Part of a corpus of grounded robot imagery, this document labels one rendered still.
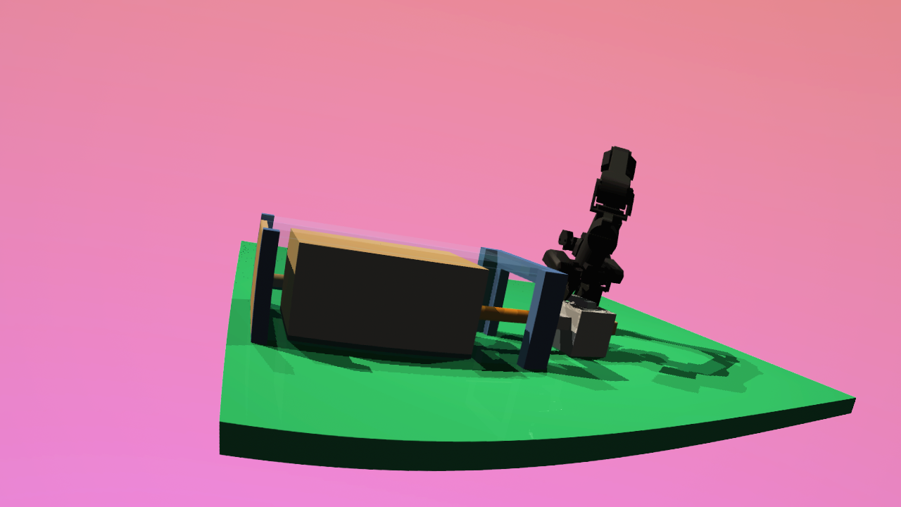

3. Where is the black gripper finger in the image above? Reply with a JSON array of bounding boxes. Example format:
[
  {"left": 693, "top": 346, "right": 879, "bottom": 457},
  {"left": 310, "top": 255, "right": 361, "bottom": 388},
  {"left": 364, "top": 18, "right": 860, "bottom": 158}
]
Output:
[
  {"left": 563, "top": 277, "right": 582, "bottom": 301},
  {"left": 574, "top": 271, "right": 605, "bottom": 297}
]

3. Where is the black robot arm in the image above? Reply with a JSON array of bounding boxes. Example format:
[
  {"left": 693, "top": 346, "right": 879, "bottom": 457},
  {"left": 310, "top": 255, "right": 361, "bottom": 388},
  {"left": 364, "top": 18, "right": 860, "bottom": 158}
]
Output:
[{"left": 558, "top": 146, "right": 636, "bottom": 306}]

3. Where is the blue flat bar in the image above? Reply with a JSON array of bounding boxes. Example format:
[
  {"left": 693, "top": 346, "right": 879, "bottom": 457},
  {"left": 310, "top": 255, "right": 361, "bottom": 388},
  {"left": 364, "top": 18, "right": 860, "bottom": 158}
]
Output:
[{"left": 496, "top": 249, "right": 569, "bottom": 370}]

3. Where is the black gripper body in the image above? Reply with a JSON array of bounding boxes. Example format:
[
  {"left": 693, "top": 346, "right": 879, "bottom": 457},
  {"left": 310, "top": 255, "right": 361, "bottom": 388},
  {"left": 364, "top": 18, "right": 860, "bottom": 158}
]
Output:
[{"left": 542, "top": 231, "right": 624, "bottom": 284}]

